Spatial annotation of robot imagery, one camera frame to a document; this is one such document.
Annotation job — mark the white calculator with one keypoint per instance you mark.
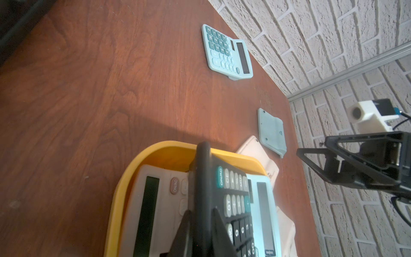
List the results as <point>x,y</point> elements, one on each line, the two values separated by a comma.
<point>287,232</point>
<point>252,148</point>

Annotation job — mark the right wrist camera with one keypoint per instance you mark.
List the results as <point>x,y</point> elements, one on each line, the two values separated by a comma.
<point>373,116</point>

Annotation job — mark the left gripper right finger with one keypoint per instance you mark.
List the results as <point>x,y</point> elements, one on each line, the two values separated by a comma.
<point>222,246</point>

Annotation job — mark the yellow storage box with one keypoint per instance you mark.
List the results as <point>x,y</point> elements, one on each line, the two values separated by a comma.
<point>170,155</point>

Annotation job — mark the grey blue calculator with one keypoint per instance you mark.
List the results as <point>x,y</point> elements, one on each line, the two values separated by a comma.
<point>225,55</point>

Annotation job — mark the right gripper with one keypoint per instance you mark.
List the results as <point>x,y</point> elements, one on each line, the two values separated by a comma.
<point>378,161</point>

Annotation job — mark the pink calculator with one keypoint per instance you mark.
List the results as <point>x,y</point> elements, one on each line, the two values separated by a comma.
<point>157,203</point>

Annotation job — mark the white calculator front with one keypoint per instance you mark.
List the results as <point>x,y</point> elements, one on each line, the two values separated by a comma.
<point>287,232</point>

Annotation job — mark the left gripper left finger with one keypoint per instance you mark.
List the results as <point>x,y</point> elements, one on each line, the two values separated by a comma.
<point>182,244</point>

